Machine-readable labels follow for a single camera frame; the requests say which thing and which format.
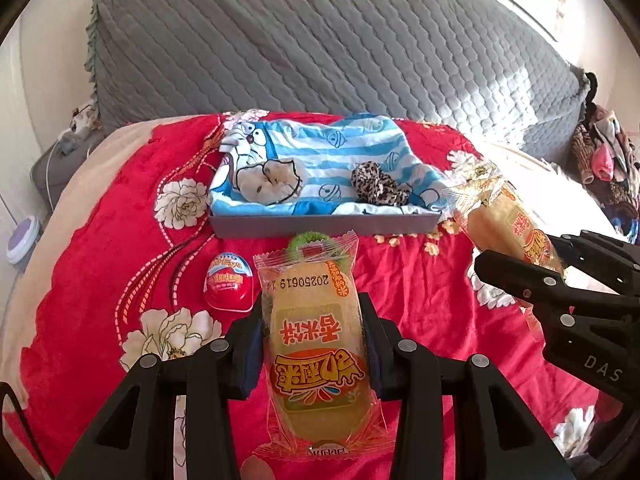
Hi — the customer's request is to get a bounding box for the purple and white round container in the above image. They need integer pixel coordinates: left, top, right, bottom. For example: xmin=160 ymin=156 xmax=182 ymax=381
xmin=5 ymin=215 xmax=42 ymax=266

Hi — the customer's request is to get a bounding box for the leopard print scrunchie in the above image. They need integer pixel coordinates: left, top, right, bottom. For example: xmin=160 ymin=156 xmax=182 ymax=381
xmin=350 ymin=161 xmax=415 ymax=207

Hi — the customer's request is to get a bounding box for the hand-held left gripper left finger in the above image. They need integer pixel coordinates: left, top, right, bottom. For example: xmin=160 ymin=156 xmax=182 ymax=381
xmin=55 ymin=292 xmax=266 ymax=480

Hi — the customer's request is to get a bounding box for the white cable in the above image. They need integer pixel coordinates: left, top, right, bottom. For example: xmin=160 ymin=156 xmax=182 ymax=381
xmin=45 ymin=145 xmax=68 ymax=211

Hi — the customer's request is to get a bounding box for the green fuzzy scrunchie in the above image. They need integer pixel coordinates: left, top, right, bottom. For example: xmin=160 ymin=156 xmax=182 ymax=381
xmin=286 ymin=231 xmax=351 ymax=271

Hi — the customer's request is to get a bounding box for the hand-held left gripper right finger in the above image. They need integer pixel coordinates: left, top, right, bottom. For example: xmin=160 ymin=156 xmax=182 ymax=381
xmin=357 ymin=290 xmax=576 ymax=480

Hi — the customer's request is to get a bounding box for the red toy egg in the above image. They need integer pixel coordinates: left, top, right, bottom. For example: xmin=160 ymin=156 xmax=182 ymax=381
xmin=202 ymin=251 xmax=257 ymax=315

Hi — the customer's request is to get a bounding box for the grey box with striped cloth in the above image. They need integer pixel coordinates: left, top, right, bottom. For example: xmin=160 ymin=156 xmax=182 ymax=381
xmin=207 ymin=108 xmax=451 ymax=217

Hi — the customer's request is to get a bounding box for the red floral blanket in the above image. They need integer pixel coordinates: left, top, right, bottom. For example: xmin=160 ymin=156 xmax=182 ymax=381
xmin=0 ymin=110 xmax=631 ymax=480

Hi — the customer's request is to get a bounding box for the person's left hand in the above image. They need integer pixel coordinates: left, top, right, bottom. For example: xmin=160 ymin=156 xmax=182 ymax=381
xmin=240 ymin=457 xmax=278 ymax=480

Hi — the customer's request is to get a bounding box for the pile of clothes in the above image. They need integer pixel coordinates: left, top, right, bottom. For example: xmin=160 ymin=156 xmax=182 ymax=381
xmin=570 ymin=102 xmax=640 ymax=241

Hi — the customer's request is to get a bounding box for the beige sheer scrunchie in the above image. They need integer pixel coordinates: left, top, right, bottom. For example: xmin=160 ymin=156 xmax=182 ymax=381
xmin=234 ymin=157 xmax=307 ymax=207

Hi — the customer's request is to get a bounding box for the grey shallow box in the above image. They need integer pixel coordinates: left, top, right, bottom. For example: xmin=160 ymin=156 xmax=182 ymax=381
xmin=207 ymin=160 xmax=443 ymax=238

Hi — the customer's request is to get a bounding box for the floral patterned cloth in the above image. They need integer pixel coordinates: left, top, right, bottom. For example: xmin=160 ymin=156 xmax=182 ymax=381
xmin=70 ymin=105 xmax=98 ymax=136

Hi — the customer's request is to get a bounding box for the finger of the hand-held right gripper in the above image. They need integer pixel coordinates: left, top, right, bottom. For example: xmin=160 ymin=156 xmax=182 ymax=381
xmin=547 ymin=229 xmax=640 ymax=295
xmin=472 ymin=249 xmax=596 ymax=342

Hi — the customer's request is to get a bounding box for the yellow snack cake packet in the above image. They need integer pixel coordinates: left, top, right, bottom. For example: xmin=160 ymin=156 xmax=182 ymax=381
xmin=442 ymin=160 xmax=566 ymax=311
xmin=252 ymin=230 xmax=388 ymax=461

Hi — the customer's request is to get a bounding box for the grey quilted cover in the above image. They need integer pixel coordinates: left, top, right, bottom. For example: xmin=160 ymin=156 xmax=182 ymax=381
xmin=82 ymin=0 xmax=598 ymax=163

